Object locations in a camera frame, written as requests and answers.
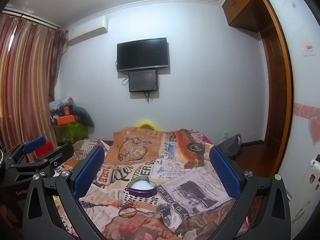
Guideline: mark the large black television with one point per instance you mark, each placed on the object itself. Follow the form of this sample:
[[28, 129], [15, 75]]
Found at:
[[142, 53]]

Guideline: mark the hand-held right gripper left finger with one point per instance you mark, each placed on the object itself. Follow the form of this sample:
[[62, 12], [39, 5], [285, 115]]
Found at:
[[87, 172]]

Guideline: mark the brown wooden door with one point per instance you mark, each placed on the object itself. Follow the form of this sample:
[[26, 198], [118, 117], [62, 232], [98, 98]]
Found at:
[[272, 92]]

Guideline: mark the dark grey garment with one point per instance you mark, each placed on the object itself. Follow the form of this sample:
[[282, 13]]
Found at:
[[230, 145]]

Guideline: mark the dark curtain rail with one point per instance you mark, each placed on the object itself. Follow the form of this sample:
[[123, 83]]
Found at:
[[32, 20]]

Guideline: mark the striped brown curtain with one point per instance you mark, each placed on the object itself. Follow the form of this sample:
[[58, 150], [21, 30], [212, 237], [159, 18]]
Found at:
[[25, 80]]

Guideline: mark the pink swirl border sticker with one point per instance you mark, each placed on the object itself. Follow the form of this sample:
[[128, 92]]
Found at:
[[305, 110]]

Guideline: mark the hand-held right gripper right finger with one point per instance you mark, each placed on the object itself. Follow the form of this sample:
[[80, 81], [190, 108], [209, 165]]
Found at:
[[225, 172]]

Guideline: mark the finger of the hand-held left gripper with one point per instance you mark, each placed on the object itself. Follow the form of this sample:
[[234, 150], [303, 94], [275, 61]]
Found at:
[[35, 143], [60, 153]]

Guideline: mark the striped pillow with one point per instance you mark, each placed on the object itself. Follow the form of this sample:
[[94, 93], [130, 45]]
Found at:
[[85, 143]]

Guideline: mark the yellow plastic item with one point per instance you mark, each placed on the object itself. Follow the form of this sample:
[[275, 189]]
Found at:
[[147, 125]]

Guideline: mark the purple heart-shaped tin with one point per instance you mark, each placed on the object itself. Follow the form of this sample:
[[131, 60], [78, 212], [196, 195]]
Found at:
[[142, 192]]

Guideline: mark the white air conditioner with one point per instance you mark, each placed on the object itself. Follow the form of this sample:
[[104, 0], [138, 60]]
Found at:
[[87, 30]]

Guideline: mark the dark grey bag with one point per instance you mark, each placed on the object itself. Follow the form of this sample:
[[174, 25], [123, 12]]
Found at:
[[83, 116]]

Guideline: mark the small black monitor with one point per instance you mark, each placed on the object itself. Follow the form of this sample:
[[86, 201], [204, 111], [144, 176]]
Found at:
[[142, 80]]

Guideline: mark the green patterned cloth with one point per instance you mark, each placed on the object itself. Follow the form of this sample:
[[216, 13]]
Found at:
[[70, 132]]

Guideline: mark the orange box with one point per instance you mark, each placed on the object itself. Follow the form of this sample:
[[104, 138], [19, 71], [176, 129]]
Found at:
[[65, 120]]

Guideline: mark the wooden overhead cabinet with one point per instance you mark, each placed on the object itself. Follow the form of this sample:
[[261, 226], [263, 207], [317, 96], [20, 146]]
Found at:
[[240, 0]]

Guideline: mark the pink heart wall sticker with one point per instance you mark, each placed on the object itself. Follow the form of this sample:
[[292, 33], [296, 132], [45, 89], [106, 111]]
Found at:
[[315, 130]]

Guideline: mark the printed patchwork blanket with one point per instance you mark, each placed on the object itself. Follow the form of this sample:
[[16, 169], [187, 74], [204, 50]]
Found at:
[[175, 180]]

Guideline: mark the red box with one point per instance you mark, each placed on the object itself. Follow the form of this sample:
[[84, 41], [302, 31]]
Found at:
[[42, 151]]

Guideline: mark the white plastic bag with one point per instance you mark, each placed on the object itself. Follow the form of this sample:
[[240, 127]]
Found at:
[[60, 103]]

